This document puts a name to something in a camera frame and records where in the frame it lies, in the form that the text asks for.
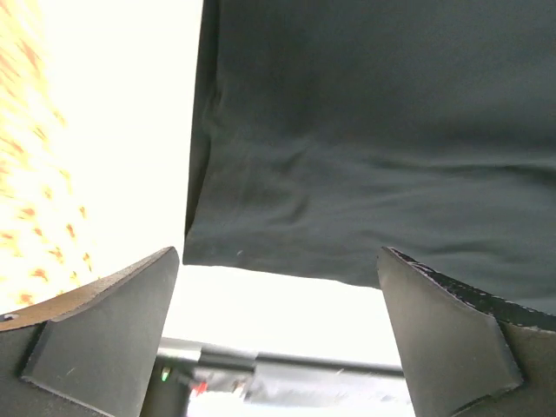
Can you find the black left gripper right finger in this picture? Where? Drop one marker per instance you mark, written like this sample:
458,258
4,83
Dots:
463,351

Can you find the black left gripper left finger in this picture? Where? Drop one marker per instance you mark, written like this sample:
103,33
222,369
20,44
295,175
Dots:
91,351

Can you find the wicker laundry basket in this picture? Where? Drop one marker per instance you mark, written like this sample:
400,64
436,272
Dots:
45,243

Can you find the black flower print t-shirt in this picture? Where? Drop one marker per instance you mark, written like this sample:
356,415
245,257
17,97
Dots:
324,131

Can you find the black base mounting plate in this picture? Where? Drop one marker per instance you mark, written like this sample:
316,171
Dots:
278,379

